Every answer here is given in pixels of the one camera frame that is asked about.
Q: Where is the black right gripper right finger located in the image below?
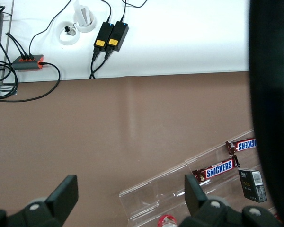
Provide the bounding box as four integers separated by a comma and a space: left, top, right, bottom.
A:
177, 174, 283, 227

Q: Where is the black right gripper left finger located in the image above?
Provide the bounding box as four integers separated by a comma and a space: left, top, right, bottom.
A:
0, 175, 79, 227

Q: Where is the Snickers chocolate bar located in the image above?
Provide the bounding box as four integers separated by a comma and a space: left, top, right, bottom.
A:
192, 155, 241, 185
225, 138, 257, 156

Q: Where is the red capped snack canister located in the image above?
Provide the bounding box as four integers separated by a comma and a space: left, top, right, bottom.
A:
157, 214, 179, 227

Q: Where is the clear acrylic step stand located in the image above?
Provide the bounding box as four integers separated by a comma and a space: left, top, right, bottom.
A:
118, 129, 284, 227

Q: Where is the small black carton box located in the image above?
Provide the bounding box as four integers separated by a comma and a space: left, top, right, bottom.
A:
237, 168, 268, 203

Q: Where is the brown table mat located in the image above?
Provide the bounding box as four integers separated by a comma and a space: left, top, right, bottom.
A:
0, 70, 284, 227

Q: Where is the grey orange USB hub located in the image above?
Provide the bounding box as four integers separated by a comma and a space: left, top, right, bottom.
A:
11, 54, 44, 71

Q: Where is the small black metal clip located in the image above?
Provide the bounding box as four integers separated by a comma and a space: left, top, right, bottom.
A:
64, 25, 76, 36

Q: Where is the black power adapter yellow label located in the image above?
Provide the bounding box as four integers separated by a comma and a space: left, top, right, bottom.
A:
106, 20, 129, 52
94, 21, 115, 49

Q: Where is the black looped hub cable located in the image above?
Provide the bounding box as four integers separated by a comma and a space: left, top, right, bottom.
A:
0, 61, 62, 103

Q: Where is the silver metal bracket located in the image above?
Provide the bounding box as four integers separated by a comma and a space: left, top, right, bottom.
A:
0, 84, 18, 96

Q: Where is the thick black cable hose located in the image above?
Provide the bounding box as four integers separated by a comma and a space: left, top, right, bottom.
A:
248, 0, 284, 227

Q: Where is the black mains power cord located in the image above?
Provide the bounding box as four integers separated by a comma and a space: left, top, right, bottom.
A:
89, 46, 102, 79
90, 50, 114, 79

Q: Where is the black USB plug cable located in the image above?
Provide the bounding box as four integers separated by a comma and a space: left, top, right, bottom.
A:
7, 32, 31, 60
10, 35, 35, 60
5, 32, 27, 60

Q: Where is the long black hub cable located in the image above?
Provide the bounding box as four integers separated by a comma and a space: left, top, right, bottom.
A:
28, 0, 74, 56

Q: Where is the thin black adapter cable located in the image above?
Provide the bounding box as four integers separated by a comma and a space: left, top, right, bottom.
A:
121, 0, 148, 22
101, 0, 113, 23

